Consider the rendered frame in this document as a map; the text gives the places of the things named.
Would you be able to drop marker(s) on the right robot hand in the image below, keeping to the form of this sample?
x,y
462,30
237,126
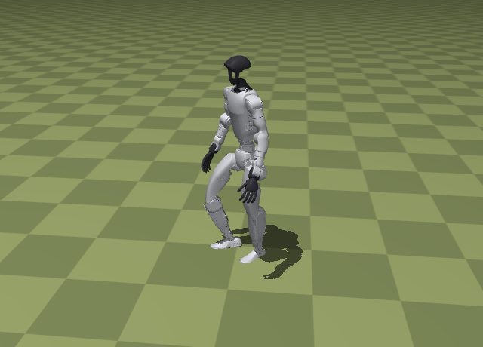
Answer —
x,y
208,157

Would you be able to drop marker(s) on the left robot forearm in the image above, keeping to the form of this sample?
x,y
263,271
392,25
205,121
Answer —
x,y
259,154

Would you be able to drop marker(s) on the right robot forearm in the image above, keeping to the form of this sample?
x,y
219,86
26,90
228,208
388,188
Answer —
x,y
220,136

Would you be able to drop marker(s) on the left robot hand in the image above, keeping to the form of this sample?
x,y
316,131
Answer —
x,y
250,186

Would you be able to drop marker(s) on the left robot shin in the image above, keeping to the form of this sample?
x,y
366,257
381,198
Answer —
x,y
257,230

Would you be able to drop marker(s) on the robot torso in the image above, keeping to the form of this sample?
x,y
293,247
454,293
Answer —
x,y
242,125

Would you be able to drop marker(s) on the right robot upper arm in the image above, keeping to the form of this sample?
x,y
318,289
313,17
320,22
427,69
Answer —
x,y
225,118

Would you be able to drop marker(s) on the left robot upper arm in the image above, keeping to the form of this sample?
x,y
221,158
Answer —
x,y
255,106

